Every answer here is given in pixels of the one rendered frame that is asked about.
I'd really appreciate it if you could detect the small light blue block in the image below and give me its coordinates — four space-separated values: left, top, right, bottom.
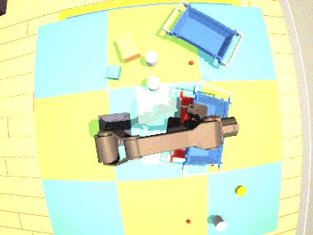
107 64 122 81

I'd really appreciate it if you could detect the red plastic tray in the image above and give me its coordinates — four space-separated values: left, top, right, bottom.
170 91 194 162

